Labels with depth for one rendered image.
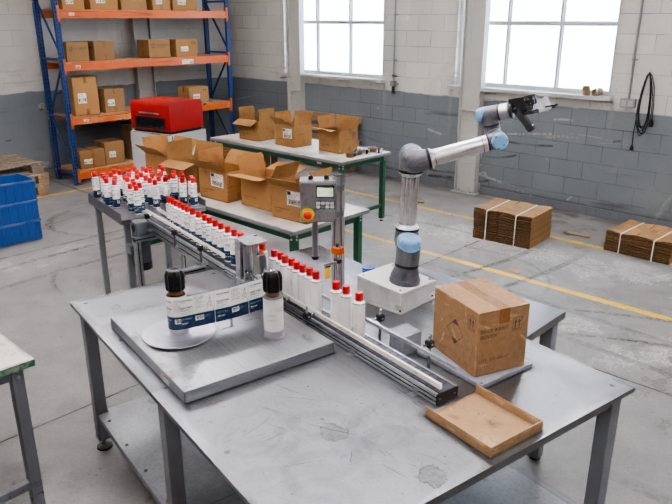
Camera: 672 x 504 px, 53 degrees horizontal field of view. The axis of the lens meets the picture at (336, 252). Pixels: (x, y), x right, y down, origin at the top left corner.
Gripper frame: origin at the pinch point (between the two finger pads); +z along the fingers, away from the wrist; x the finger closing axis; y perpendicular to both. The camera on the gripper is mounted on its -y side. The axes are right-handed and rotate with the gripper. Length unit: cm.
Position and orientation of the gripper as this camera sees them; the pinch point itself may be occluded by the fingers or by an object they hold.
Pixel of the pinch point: (555, 107)
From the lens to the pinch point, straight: 319.4
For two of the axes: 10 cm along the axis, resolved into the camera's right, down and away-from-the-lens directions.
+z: 8.6, -0.7, -5.0
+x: 4.6, -2.8, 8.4
